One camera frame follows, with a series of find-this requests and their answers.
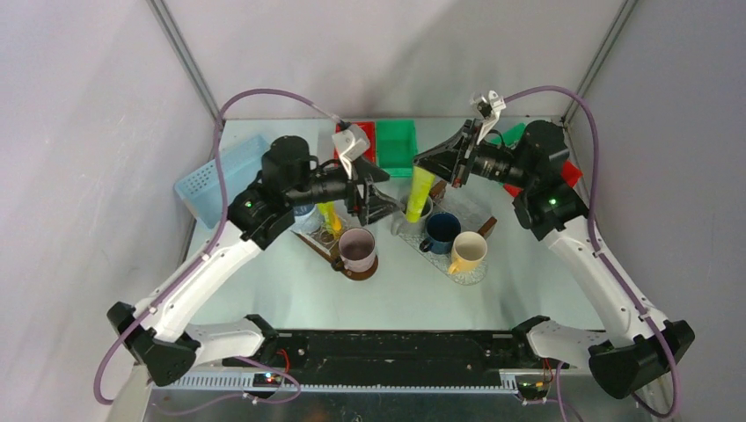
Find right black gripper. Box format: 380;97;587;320
413;119;534;190

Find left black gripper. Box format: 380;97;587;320
285;153;403;225

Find mauve pink mug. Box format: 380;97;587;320
331;228;377;273

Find grey mug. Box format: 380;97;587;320
391;194;434;236

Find clear acrylic holder rack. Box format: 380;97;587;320
293;211;352;262

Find light blue mug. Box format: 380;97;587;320
290;204;324;235

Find brown ended acrylic rack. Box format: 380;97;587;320
429;180;497;239

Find dark blue mug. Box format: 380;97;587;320
419;212;462;255

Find cream yellow mug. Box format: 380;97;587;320
448;231;488;274

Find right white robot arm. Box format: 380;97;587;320
413;120;695;399

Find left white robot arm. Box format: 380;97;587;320
106;135;401;387

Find clear glass oval tray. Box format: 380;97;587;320
399;234;488;286

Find brown wooden oval tray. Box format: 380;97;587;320
295;233;379;281

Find green toothbrush bin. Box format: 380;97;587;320
486;123;526;148

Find red toothpaste bin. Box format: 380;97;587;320
502;161;583;198

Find green plastic bin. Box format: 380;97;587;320
375;120;418;178

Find red plastic bin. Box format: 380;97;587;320
333;121;377;164

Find light blue plastic basket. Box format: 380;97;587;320
173;134;272;229

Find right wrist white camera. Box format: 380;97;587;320
471;90;506;145

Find wrist white camera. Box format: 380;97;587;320
332;123;370;180
471;90;506;145

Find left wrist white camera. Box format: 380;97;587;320
332;123;370;180

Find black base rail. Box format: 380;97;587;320
249;330;544;388

